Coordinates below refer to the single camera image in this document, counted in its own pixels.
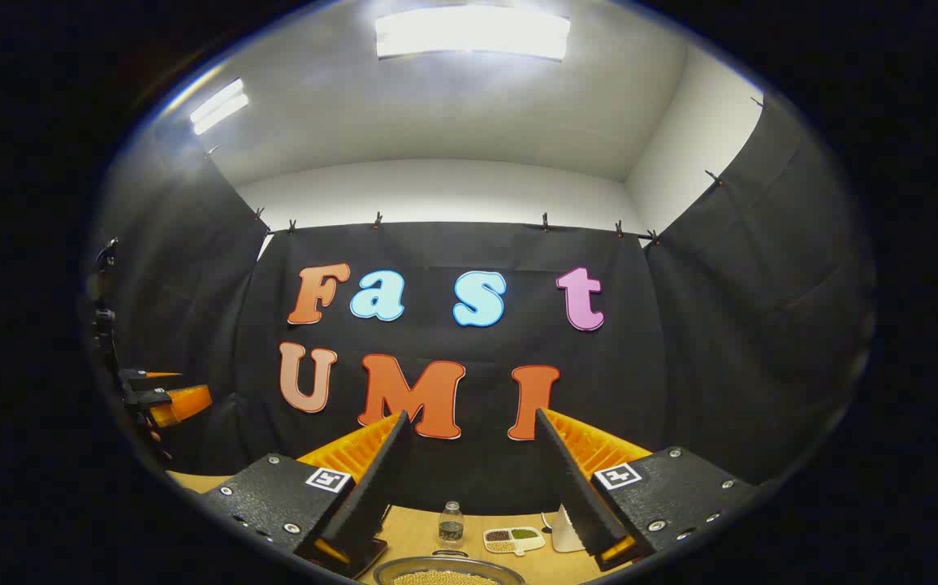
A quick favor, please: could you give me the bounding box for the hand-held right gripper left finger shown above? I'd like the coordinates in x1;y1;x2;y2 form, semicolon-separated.
197;410;413;579

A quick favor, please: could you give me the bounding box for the large ceiling light panel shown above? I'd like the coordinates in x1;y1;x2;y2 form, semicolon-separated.
375;6;571;62

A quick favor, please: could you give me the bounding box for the pile of soybeans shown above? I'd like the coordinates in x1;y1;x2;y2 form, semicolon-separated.
391;570;502;585

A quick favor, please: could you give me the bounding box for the small ceiling light panel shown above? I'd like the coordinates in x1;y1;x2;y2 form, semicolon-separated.
190;79;250;135

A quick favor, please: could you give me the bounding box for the black backdrop cloth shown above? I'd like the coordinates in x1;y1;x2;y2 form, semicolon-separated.
87;97;880;517

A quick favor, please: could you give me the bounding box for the white divided plate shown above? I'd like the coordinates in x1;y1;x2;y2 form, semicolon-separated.
482;526;547;557

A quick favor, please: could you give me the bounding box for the steel pot with black handle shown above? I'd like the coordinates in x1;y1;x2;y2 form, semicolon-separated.
373;550;528;585

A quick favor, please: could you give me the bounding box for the row of black cloth clips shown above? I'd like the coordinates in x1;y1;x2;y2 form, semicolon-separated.
207;96;765;245

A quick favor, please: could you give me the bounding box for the white toaster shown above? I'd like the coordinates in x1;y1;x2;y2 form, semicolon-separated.
551;504;587;553

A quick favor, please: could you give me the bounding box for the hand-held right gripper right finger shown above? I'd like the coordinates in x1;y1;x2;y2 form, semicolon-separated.
534;408;763;574

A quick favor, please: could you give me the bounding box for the clear plastic water bottle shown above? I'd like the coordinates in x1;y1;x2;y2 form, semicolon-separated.
438;501;465;545

